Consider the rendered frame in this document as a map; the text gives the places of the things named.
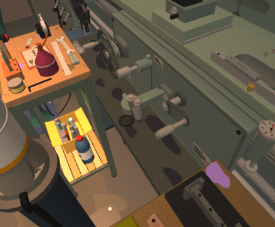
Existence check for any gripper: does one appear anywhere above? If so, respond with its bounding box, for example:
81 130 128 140
70 0 91 34

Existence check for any orange tool block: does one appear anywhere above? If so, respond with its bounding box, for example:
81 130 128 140
1 57 25 82

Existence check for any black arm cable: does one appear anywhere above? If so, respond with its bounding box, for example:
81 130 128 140
18 191 64 227

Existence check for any maroon oil can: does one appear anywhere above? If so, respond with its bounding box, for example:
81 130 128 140
32 31 60 78

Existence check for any grey selector knob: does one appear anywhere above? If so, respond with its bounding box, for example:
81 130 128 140
116 55 154 80

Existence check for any green lathe body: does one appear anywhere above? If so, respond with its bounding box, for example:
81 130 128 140
70 0 275 198

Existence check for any green carriage handwheel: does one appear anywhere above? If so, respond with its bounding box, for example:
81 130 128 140
81 28 122 80

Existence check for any grey file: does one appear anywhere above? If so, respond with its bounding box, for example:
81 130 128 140
0 45 13 71

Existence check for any grey lead screw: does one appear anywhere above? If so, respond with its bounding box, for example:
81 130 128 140
236 157 275 217

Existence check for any wooden top side table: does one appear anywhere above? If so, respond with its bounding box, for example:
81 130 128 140
0 24 118 187

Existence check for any white thread dial indicator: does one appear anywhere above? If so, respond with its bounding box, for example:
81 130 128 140
243 119 275 173

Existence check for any blue bottle red cap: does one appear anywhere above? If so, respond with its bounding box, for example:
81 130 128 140
74 134 95 164

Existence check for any green tool post slide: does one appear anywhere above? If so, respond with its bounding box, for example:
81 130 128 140
150 0 235 45

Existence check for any black head wooden mallet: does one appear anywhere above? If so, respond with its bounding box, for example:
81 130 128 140
0 33 13 71

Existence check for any green half-nut lever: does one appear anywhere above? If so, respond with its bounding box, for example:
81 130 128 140
154 91 190 140

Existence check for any black hex key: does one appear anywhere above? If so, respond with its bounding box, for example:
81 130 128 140
28 77 53 93

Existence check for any pink tag with hole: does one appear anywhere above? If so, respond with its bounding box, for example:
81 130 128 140
146 213 165 227

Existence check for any yellow-green pad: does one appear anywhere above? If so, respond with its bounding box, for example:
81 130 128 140
114 214 141 227

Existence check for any tan cardboard piece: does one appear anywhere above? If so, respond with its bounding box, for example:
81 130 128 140
88 193 128 223

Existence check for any grey gauge tray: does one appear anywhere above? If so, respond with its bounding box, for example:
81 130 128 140
209 50 275 112

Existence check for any white red-edged card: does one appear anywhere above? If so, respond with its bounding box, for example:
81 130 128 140
20 43 53 70

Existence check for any clear glass vial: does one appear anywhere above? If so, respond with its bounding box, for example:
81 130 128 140
66 50 80 66

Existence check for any black tool post lever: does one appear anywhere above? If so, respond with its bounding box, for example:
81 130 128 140
169 6 180 20

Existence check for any black round floor grate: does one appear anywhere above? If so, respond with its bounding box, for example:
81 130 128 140
118 114 135 127

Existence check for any silver open-end spanner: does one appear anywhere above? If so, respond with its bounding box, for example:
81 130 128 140
56 36 76 56

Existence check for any grey T-shaped tool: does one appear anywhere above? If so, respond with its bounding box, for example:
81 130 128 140
182 176 244 227

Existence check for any grey pitch gauge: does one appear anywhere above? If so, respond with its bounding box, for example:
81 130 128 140
225 55 262 82

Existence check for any yellow round tin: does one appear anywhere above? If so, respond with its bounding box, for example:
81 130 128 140
6 77 26 94

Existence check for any purple sticky note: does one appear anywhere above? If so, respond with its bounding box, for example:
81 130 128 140
205 161 231 189

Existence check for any yellow cardboard box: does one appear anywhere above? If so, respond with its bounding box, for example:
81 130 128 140
44 107 93 155

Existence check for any crumpled grey rag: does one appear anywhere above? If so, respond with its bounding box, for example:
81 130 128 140
71 40 86 55

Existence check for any green feed clutch lever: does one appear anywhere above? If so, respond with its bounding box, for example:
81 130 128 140
120 83 174 122

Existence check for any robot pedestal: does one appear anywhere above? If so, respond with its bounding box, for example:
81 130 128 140
21 168 96 227

